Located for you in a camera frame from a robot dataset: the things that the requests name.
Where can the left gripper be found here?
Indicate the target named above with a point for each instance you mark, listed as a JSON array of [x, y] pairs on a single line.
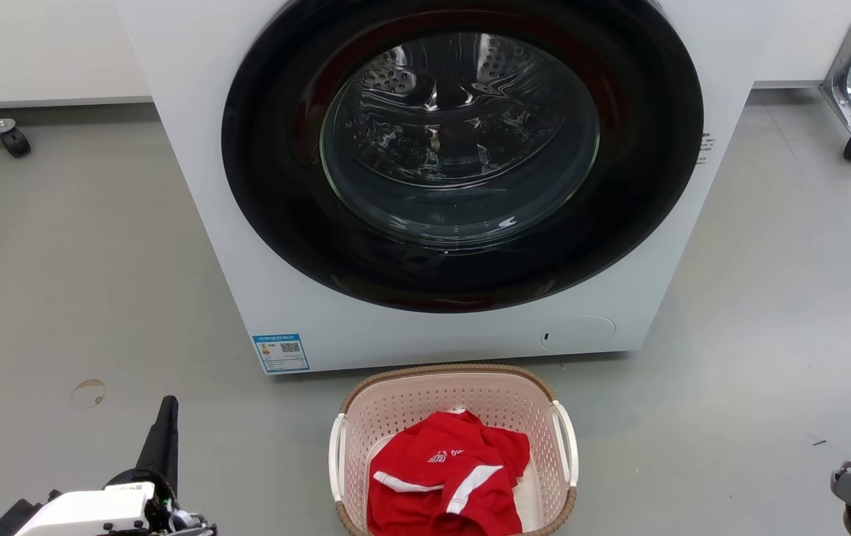
[[90, 510]]

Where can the pink perforated laundry basket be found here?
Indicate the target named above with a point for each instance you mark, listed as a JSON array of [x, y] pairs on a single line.
[[462, 387]]

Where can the blue energy label sticker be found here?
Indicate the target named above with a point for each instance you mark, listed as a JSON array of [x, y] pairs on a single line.
[[281, 353]]

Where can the round black washing machine door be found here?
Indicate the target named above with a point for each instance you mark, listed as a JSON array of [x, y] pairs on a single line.
[[276, 186]]

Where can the red and white garment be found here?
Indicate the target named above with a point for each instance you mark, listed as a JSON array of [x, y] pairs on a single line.
[[455, 484]]

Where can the round white filter cover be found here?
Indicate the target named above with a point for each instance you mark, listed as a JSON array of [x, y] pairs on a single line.
[[581, 333]]

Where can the white front-load washing machine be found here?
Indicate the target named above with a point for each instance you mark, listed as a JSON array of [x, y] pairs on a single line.
[[194, 112]]

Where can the white partition panel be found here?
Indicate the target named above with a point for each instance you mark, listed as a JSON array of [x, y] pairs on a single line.
[[805, 37], [38, 45]]

